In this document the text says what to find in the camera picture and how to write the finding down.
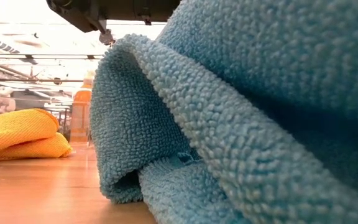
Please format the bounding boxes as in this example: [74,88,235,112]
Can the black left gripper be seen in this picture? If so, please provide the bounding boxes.
[46,0,181,34]

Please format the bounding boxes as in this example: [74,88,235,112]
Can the blue microfiber towel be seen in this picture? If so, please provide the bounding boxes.
[89,0,358,224]

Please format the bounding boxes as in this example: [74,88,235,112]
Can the orange microfiber towel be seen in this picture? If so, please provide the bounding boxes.
[0,108,73,162]

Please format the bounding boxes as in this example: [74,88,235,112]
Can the orange liquid spray bottle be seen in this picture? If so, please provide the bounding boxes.
[69,70,94,144]

